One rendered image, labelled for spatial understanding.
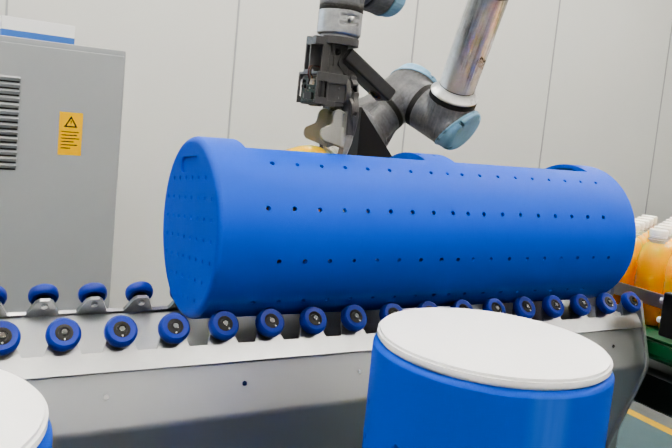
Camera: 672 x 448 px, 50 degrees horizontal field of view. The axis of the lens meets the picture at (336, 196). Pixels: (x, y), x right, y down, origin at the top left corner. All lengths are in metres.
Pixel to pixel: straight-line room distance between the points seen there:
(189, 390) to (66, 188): 1.63
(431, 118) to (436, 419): 1.05
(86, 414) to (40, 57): 1.72
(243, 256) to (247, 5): 3.18
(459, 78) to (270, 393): 0.88
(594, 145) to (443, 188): 4.45
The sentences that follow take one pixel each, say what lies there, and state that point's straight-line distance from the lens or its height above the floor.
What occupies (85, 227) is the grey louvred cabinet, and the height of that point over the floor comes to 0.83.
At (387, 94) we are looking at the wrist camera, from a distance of 1.26.
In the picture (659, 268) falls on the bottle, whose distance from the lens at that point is 1.72.
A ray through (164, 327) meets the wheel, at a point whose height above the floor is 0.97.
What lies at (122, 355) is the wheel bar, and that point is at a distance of 1.06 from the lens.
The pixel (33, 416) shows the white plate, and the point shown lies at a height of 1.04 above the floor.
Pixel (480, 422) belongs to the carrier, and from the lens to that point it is 0.79.
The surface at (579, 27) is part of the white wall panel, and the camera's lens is 5.50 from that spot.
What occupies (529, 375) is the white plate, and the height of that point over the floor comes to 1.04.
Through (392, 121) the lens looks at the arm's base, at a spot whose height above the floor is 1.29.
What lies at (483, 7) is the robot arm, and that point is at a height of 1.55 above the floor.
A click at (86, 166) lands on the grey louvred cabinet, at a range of 2.63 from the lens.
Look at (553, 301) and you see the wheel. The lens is 1.47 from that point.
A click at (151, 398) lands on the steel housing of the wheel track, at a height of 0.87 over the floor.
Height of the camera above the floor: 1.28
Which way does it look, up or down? 6 degrees down
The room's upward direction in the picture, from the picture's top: 6 degrees clockwise
